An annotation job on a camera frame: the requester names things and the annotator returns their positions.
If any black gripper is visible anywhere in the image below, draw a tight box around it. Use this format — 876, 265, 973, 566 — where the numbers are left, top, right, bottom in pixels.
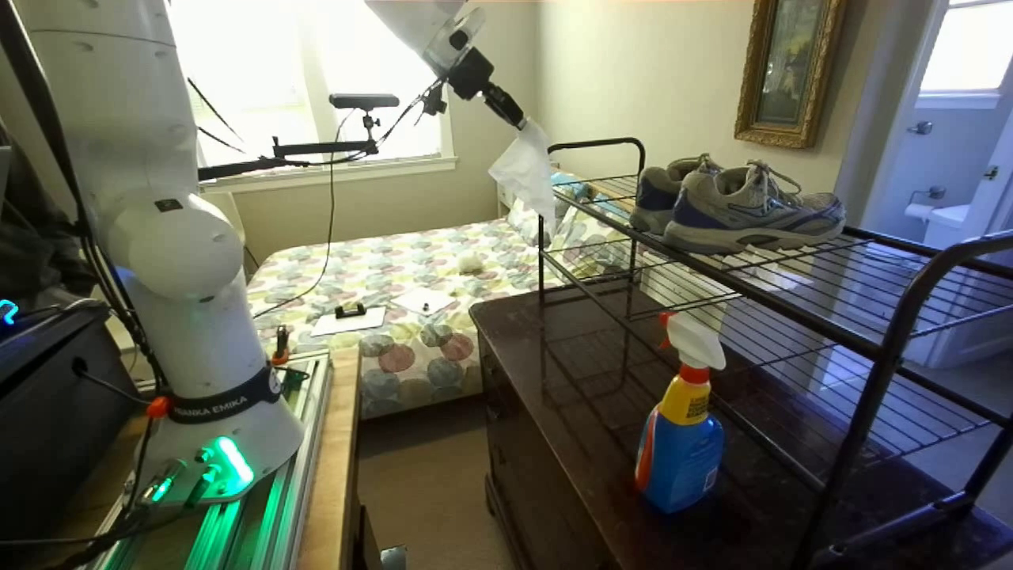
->
421, 48, 525, 131

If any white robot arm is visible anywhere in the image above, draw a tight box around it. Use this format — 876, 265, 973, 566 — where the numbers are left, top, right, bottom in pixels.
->
19, 0, 300, 502

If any grey blue sneaker rear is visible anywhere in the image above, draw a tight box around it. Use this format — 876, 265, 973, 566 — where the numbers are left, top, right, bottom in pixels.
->
634, 156, 716, 233

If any grey blue sneaker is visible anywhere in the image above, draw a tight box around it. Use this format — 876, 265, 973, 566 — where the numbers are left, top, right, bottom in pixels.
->
666, 160, 845, 252
634, 156, 716, 233

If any bed with dotted quilt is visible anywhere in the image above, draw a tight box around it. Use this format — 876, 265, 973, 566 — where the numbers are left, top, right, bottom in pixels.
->
247, 218, 628, 419

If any grey blue sneaker front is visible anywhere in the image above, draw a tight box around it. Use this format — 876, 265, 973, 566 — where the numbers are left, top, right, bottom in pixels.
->
666, 160, 845, 252

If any small black device on bed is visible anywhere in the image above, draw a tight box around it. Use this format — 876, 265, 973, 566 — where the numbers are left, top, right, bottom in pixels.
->
336, 303, 367, 320

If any gold framed picture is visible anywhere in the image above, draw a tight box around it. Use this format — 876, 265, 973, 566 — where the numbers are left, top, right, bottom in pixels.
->
733, 0, 848, 149

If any blue spray cleaner bottle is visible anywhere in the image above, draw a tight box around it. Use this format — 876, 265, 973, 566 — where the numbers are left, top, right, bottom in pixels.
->
634, 309, 726, 514

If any dark wooden dresser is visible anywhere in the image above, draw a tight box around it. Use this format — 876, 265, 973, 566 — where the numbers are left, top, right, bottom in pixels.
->
471, 282, 1010, 570

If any black box on left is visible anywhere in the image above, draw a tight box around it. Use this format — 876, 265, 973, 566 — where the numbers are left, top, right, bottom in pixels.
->
0, 306, 140, 538

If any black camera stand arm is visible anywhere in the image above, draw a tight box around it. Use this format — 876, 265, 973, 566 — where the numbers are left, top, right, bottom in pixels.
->
195, 93, 399, 181

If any black wire shoe rack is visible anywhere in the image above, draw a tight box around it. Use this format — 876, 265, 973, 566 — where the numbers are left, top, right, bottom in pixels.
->
542, 171, 1013, 570

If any aluminium base rail green light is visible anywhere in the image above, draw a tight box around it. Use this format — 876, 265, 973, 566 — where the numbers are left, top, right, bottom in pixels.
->
88, 353, 332, 570

